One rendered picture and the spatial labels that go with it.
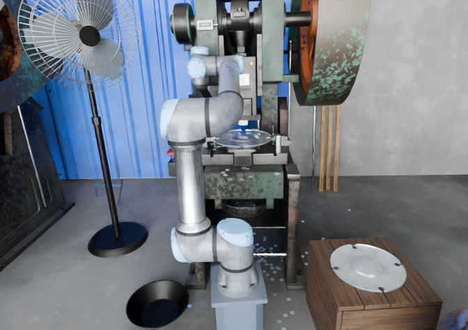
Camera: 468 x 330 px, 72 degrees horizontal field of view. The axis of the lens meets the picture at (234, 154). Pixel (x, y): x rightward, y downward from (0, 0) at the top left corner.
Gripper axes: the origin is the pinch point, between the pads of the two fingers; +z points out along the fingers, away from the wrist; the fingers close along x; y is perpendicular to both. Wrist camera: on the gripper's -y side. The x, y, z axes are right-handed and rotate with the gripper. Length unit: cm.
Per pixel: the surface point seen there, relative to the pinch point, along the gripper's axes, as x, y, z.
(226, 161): -13.0, -1.4, 21.1
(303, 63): -67, 13, -21
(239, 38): -24.8, 12.4, -36.2
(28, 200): 88, 100, 81
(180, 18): 0, 25, -44
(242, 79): -24.2, 6.1, -18.3
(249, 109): -24.6, -1.4, -5.5
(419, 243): -125, -54, 80
